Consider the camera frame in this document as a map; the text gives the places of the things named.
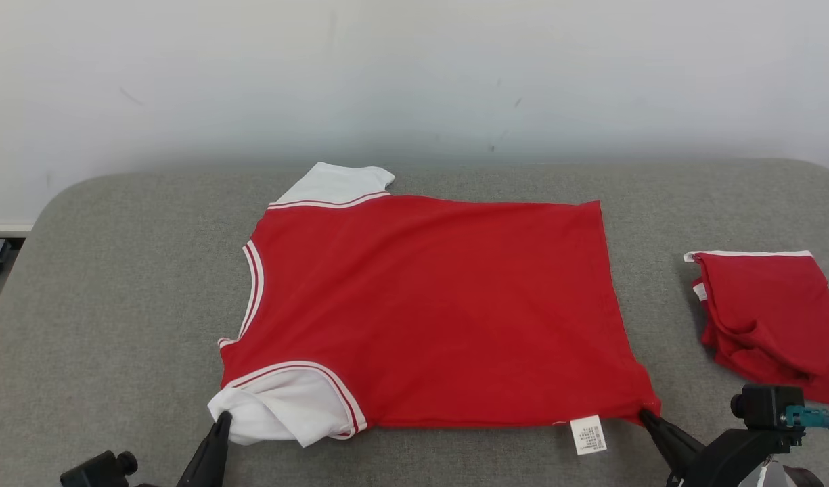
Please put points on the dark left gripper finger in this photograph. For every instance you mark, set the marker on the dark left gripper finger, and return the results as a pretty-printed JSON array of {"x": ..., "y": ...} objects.
[{"x": 211, "y": 453}]

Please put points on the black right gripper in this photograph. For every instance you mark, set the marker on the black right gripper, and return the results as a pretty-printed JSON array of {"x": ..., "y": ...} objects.
[{"x": 725, "y": 460}]

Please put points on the red shorts with white trim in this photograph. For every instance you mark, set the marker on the red shorts with white trim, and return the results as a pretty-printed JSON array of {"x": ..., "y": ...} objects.
[{"x": 773, "y": 318}]

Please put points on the red white basketball jersey shirt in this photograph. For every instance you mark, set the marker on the red white basketball jersey shirt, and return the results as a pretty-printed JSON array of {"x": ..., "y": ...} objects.
[{"x": 428, "y": 304}]

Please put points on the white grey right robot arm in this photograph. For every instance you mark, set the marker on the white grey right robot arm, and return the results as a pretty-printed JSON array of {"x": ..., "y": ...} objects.
[{"x": 786, "y": 477}]

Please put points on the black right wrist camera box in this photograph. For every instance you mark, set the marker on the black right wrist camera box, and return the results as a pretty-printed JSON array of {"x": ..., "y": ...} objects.
[{"x": 766, "y": 406}]

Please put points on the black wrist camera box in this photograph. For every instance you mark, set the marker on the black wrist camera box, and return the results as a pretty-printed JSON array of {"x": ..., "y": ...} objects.
[
  {"x": 96, "y": 470},
  {"x": 766, "y": 406}
]

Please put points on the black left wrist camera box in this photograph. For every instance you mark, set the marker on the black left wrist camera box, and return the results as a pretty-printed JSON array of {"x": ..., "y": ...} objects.
[{"x": 96, "y": 470}]

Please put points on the teal right camera connector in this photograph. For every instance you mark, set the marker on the teal right camera connector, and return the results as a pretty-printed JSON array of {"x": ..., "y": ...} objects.
[{"x": 810, "y": 417}]

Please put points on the white wall baseboard strip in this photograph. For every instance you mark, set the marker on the white wall baseboard strip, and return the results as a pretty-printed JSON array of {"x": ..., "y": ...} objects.
[{"x": 5, "y": 228}]

